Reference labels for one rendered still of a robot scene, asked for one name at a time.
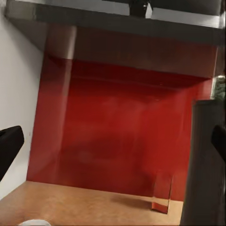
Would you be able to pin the fridge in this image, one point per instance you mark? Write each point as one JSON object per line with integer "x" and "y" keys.
{"x": 20, "y": 71}

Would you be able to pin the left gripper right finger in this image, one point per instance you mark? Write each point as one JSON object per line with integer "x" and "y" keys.
{"x": 218, "y": 139}

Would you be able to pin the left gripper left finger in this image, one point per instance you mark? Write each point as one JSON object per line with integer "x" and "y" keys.
{"x": 11, "y": 141}

